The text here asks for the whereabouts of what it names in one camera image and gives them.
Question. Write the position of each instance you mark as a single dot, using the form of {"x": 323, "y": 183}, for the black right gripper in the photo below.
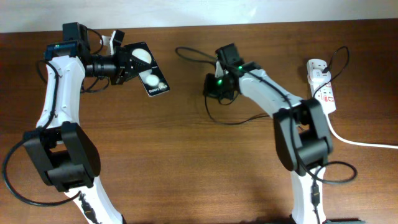
{"x": 207, "y": 89}

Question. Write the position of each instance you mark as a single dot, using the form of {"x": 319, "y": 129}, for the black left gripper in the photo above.
{"x": 124, "y": 72}

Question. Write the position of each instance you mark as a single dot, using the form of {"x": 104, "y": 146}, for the black smartphone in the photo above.
{"x": 153, "y": 80}

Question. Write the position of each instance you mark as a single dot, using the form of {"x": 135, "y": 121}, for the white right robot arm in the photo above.
{"x": 302, "y": 140}

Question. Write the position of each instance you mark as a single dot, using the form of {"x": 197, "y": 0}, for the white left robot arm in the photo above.
{"x": 62, "y": 153}

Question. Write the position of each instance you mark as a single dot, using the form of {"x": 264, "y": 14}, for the white USB charger adapter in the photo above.
{"x": 317, "y": 77}

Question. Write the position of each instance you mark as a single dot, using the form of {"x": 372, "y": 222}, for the white power strip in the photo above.
{"x": 323, "y": 93}

